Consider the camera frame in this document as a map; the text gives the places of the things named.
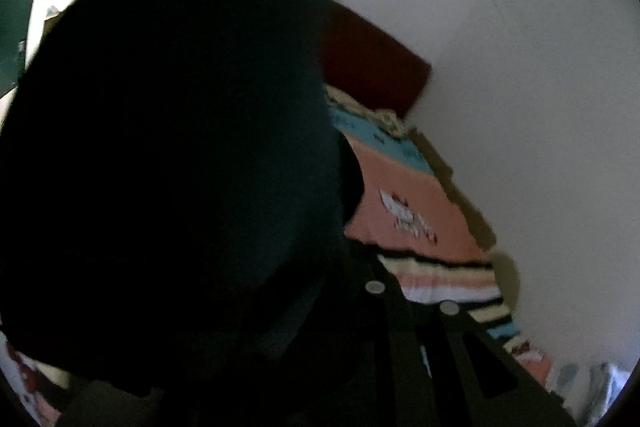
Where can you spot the printed pink striped blanket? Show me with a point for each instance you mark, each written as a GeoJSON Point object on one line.
{"type": "Point", "coordinates": [415, 187]}

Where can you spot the green door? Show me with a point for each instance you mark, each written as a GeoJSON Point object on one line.
{"type": "Point", "coordinates": [15, 12]}

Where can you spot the cream lace bed cover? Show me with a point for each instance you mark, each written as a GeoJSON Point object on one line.
{"type": "Point", "coordinates": [385, 117]}

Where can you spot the black garment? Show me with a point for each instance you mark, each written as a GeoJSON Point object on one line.
{"type": "Point", "coordinates": [165, 147]}

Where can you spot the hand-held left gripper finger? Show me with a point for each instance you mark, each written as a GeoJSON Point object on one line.
{"type": "Point", "coordinates": [400, 382]}

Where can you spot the pale white cloth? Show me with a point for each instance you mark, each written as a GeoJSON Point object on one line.
{"type": "Point", "coordinates": [590, 387]}

